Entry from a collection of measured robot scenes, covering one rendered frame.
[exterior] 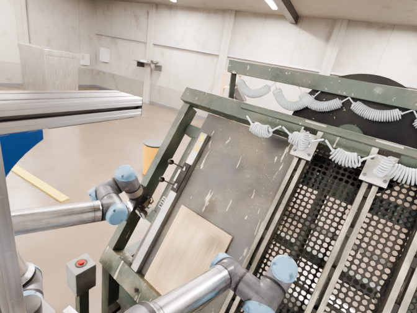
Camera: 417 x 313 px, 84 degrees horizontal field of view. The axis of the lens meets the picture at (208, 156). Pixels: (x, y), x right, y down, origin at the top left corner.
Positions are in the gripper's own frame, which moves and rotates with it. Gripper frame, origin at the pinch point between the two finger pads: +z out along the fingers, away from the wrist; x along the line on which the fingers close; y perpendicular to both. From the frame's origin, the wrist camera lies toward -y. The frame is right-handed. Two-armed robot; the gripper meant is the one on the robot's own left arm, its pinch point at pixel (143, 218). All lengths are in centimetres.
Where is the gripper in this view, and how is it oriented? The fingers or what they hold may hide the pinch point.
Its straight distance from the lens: 127.2
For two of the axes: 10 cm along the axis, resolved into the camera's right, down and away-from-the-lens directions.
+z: 0.7, 7.0, 7.1
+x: -8.5, -3.3, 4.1
